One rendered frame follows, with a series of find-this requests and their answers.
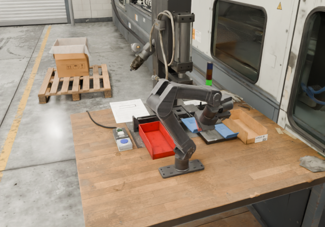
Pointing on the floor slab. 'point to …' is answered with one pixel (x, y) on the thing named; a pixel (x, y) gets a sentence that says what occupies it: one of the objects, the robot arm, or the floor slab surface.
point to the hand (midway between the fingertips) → (199, 129)
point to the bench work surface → (189, 178)
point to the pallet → (44, 91)
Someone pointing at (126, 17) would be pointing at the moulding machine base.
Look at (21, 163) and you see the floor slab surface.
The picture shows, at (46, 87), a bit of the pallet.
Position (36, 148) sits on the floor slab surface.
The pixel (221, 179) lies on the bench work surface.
